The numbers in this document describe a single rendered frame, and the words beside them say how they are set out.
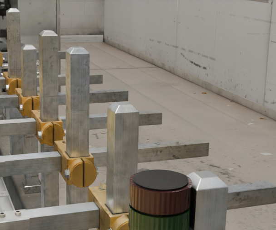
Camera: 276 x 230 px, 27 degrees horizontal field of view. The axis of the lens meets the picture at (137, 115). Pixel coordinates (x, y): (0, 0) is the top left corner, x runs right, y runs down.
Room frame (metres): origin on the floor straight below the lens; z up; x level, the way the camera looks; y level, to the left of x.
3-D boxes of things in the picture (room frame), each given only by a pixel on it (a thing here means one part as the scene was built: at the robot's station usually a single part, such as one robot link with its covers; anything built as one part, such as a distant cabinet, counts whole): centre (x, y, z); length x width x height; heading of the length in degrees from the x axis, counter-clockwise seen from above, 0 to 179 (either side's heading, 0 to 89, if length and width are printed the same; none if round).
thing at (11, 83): (1.72, 0.38, 0.95); 0.14 x 0.06 x 0.05; 21
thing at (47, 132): (1.25, 0.21, 0.95); 0.14 x 0.06 x 0.05; 21
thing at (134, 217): (0.52, -0.02, 1.08); 0.06 x 0.06 x 0.02
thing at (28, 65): (1.47, 0.29, 0.86); 0.04 x 0.04 x 0.48; 21
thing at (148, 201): (0.52, -0.02, 1.10); 0.06 x 0.06 x 0.02
